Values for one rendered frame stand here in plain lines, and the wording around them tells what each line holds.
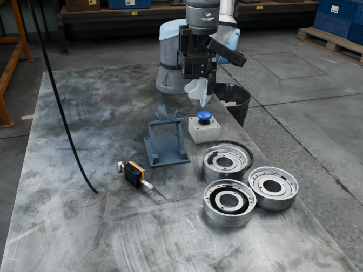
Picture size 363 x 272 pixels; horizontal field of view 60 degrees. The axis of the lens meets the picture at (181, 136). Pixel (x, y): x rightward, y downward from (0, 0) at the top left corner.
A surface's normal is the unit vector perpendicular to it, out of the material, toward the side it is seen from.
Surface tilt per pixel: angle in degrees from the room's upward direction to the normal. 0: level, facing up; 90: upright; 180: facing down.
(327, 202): 0
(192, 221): 0
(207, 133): 90
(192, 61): 90
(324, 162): 0
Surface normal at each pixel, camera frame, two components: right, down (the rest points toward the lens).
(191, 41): 0.27, 0.54
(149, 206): 0.02, -0.83
